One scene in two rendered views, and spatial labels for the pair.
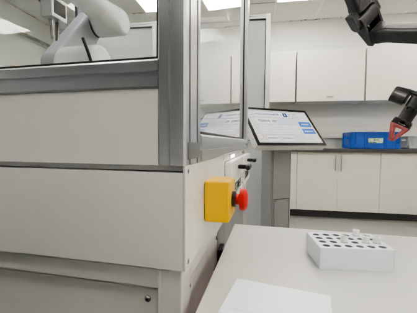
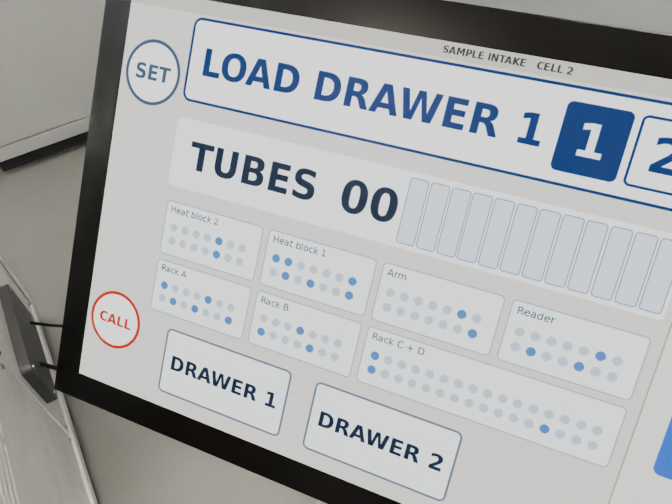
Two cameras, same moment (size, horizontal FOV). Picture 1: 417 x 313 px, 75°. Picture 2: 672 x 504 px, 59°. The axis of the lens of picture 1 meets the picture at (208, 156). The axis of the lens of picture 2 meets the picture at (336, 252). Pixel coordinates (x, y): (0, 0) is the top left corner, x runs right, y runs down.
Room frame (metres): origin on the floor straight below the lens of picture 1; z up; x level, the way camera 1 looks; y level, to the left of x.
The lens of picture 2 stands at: (1.54, -0.59, 1.35)
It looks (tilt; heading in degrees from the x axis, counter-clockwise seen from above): 49 degrees down; 49
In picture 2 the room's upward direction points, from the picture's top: 4 degrees counter-clockwise
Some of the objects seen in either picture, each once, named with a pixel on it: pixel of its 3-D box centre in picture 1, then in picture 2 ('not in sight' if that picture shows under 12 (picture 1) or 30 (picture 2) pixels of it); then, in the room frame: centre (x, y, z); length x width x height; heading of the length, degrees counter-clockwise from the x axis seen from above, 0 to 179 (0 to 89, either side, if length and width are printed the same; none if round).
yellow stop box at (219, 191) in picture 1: (221, 198); not in sight; (0.50, -0.03, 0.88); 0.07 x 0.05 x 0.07; 167
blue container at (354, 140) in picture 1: (369, 140); not in sight; (3.72, -2.18, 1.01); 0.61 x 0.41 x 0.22; 80
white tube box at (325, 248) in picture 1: (346, 249); not in sight; (0.50, -0.26, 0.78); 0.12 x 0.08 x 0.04; 86
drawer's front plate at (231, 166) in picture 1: (235, 176); not in sight; (0.82, -0.08, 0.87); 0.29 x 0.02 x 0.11; 167
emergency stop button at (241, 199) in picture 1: (239, 199); not in sight; (0.49, -0.06, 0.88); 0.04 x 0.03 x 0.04; 167
